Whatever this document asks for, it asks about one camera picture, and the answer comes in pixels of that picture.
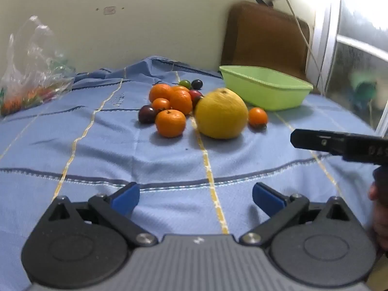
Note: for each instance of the brown cushion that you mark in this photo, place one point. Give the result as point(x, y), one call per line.
point(263, 39)

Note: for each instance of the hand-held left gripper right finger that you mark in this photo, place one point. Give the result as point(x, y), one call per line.
point(266, 198)

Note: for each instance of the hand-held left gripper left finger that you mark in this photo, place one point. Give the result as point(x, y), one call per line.
point(125, 201)

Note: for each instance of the orange cherry tomato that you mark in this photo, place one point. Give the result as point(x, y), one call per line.
point(258, 117)

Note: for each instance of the light green plastic basket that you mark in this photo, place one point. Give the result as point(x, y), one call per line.
point(266, 89)

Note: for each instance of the green object behind window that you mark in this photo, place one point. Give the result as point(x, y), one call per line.
point(365, 90)

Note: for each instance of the dark purple plum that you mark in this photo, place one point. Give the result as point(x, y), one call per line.
point(147, 114)

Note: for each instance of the person's right hand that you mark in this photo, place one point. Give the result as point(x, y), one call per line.
point(380, 221)

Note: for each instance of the clear plastic bag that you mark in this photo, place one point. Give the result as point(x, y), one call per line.
point(33, 72)

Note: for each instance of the dark purple cherry tomato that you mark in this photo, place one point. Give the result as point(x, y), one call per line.
point(197, 84)

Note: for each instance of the dark red cherry tomato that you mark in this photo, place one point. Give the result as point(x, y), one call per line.
point(196, 100)

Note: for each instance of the blue striped bed sheet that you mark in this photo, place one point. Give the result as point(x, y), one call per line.
point(106, 157)

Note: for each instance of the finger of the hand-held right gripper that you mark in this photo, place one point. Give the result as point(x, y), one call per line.
point(315, 141)

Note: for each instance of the small orange mandarin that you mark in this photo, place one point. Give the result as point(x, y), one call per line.
point(160, 104)

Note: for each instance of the large yellow citrus fruit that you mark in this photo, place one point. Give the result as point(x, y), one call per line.
point(221, 113)

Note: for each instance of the green cherry tomato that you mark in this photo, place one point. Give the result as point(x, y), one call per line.
point(185, 84)

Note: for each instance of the white window frame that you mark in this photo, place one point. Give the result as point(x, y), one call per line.
point(326, 36)

